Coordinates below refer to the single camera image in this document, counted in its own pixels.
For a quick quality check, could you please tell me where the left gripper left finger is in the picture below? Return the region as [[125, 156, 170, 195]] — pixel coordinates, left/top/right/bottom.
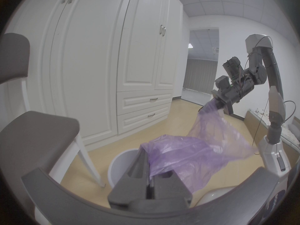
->
[[108, 147, 151, 208]]

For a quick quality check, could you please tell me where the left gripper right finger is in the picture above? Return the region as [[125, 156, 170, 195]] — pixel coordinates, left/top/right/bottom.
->
[[150, 169, 194, 208]]

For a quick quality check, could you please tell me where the purple plastic bag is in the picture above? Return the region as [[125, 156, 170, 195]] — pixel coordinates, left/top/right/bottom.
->
[[140, 100, 258, 194]]

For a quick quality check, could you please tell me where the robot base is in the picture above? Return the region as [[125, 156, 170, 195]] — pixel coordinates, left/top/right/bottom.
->
[[195, 135, 300, 225]]

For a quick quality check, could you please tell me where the white trash bin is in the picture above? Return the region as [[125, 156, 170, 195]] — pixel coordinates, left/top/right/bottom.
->
[[108, 149, 141, 189]]

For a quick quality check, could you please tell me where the grey curtain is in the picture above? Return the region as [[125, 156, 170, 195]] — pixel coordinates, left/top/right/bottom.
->
[[183, 59, 218, 95]]

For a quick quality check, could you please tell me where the white chair dark grey seat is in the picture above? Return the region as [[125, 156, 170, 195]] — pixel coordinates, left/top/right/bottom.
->
[[0, 33, 106, 188]]

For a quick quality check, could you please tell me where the white wardrobe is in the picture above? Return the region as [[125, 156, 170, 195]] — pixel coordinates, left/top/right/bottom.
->
[[5, 0, 184, 147]]

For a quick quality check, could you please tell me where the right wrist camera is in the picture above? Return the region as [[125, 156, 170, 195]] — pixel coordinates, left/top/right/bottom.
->
[[215, 76, 231, 90]]

